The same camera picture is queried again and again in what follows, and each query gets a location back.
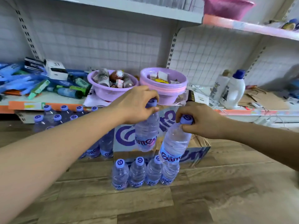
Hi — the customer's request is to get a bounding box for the person's right hand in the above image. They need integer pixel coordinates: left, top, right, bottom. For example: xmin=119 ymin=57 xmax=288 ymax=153
xmin=175 ymin=102 xmax=226 ymax=140

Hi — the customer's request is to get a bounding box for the person's left hand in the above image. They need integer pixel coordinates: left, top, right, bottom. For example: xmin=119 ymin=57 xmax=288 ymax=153
xmin=110 ymin=86 xmax=160 ymax=125

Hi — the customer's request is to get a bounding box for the water bottle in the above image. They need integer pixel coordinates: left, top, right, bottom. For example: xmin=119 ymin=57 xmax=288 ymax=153
xmin=159 ymin=114 xmax=194 ymax=166
xmin=135 ymin=98 xmax=160 ymax=152

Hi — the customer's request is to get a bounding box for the pile of water bottles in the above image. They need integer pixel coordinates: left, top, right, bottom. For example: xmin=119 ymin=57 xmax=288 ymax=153
xmin=32 ymin=105 xmax=180 ymax=191

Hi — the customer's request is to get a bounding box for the person's left forearm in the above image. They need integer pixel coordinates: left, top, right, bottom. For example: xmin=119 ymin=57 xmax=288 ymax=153
xmin=0 ymin=107 xmax=126 ymax=224

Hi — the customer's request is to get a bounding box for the person's right forearm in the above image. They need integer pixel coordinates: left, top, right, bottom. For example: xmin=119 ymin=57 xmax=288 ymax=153
xmin=219 ymin=119 xmax=299 ymax=172

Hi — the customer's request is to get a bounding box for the silver patterned can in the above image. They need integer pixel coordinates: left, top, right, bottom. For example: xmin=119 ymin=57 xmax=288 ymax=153
xmin=122 ymin=76 xmax=135 ymax=88

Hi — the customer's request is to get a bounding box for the black white packet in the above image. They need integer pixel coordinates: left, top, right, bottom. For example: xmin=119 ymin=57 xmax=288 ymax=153
xmin=186 ymin=90 xmax=210 ymax=106

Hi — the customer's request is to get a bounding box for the small purple plastic basin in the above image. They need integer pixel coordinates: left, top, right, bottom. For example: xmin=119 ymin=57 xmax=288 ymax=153
xmin=87 ymin=69 xmax=140 ymax=102

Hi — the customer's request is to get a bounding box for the brown carton purple print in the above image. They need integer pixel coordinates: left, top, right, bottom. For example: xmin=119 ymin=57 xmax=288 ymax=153
xmin=113 ymin=105 xmax=211 ymax=170

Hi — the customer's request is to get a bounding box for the brown drink bottle white cap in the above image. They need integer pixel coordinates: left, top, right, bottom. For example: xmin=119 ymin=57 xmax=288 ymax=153
xmin=109 ymin=70 xmax=124 ymax=82

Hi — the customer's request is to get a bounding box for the pink plastic basin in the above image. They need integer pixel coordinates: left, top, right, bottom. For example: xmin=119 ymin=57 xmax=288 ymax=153
xmin=140 ymin=80 xmax=187 ymax=94

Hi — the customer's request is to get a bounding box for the large purple plastic basin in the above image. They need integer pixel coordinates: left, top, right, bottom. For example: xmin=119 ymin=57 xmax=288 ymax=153
xmin=155 ymin=92 xmax=185 ymax=106
xmin=140 ymin=67 xmax=188 ymax=88

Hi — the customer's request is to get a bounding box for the white detergent bottle blue cap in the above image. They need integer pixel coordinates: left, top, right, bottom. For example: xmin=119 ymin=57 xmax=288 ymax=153
xmin=219 ymin=69 xmax=246 ymax=110

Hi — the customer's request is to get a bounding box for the dark bottle mint label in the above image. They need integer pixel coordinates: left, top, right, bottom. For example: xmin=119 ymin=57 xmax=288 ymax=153
xmin=70 ymin=76 xmax=92 ymax=89

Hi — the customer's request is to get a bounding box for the dark bottle green label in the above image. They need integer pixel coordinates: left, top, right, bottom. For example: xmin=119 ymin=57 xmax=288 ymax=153
xmin=56 ymin=85 xmax=90 ymax=96

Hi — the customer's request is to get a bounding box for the flattened brown cardboard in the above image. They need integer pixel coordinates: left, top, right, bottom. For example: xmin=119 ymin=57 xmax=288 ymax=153
xmin=238 ymin=88 xmax=290 ymax=110

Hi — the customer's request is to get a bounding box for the dark bottle blue label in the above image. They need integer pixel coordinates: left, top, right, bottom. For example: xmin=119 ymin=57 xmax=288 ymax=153
xmin=46 ymin=87 xmax=83 ymax=100

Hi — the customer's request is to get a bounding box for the white orange-edged store shelf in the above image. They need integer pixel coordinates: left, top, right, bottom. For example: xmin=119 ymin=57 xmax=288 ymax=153
xmin=0 ymin=0 xmax=299 ymax=128

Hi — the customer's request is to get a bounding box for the green white slim box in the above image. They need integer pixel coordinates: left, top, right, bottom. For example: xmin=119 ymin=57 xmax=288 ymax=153
xmin=27 ymin=79 xmax=50 ymax=100

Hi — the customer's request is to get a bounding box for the price label green arrow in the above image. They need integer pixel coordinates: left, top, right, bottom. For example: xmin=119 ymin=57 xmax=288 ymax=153
xmin=23 ymin=102 xmax=46 ymax=110

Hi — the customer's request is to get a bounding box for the pink plastic basket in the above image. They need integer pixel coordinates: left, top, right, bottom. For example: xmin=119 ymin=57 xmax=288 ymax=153
xmin=202 ymin=0 xmax=255 ymax=21

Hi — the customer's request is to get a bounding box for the pile of blue tubes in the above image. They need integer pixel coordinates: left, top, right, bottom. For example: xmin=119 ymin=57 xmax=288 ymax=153
xmin=0 ymin=63 xmax=89 ymax=96

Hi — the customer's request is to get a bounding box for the orange flat packet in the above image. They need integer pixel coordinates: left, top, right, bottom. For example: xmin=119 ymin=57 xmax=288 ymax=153
xmin=3 ymin=90 xmax=42 ymax=96

